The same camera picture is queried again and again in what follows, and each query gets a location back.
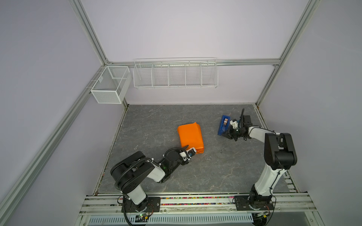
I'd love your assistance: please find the white mesh side basket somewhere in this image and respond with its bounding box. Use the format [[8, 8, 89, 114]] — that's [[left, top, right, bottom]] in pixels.
[[91, 66, 132, 104]]

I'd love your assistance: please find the aluminium front rail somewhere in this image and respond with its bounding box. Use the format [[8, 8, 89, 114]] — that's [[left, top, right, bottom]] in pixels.
[[79, 193, 317, 216]]

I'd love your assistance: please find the white wire wall shelf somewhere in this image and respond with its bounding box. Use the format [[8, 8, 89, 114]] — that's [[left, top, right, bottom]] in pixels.
[[133, 57, 219, 89]]

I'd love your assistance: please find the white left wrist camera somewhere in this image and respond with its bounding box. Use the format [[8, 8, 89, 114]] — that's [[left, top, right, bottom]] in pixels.
[[180, 147, 197, 162]]

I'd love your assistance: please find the blue tape dispenser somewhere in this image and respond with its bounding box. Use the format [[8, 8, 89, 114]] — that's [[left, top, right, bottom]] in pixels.
[[217, 115, 231, 136]]

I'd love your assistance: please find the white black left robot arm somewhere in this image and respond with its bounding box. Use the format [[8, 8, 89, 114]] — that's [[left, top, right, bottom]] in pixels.
[[110, 147, 196, 206]]

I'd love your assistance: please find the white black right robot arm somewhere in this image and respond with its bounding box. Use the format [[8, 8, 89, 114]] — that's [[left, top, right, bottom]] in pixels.
[[218, 109, 298, 208]]

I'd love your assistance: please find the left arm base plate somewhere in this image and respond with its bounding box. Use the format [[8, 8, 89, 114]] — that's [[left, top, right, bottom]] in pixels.
[[123, 196, 161, 213]]

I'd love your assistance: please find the aluminium corner frame post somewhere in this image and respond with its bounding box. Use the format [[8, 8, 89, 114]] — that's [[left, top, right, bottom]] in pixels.
[[69, 0, 109, 65]]

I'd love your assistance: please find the white vented cable duct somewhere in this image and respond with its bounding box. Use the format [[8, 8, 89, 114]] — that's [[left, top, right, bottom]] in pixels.
[[86, 213, 254, 226]]

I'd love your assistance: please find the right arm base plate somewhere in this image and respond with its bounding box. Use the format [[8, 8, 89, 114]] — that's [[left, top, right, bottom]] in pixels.
[[232, 195, 274, 211]]

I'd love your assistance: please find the orange wrapping paper sheet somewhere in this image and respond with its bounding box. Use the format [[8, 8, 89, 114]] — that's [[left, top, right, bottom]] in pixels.
[[177, 122, 205, 154]]

